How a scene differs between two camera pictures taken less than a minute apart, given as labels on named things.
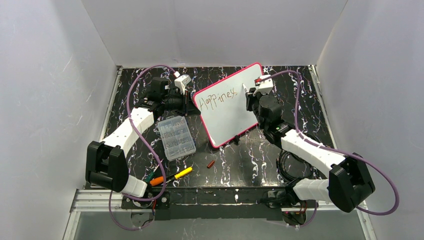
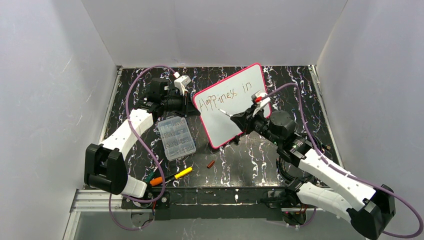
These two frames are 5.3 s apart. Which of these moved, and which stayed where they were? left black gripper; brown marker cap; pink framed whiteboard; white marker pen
Moved: white marker pen
Stayed: brown marker cap; left black gripper; pink framed whiteboard
